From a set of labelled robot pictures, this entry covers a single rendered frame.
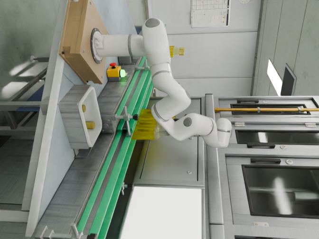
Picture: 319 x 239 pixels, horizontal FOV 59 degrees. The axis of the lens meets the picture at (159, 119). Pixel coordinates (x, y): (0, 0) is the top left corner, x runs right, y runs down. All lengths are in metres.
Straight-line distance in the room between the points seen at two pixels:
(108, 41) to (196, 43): 6.21
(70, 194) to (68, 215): 0.10
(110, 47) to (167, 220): 0.76
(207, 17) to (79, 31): 6.16
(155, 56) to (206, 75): 6.64
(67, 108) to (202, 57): 6.54
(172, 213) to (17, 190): 0.78
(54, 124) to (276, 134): 1.24
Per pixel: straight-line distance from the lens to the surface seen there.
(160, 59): 1.11
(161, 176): 1.40
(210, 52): 7.50
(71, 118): 1.17
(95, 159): 1.27
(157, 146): 1.58
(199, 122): 1.11
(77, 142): 1.24
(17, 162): 1.78
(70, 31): 1.23
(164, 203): 1.28
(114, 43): 1.26
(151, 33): 1.14
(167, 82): 1.06
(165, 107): 1.08
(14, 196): 1.57
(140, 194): 1.32
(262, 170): 1.53
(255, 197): 1.39
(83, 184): 1.16
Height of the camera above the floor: 1.29
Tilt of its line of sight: 8 degrees down
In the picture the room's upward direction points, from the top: 90 degrees clockwise
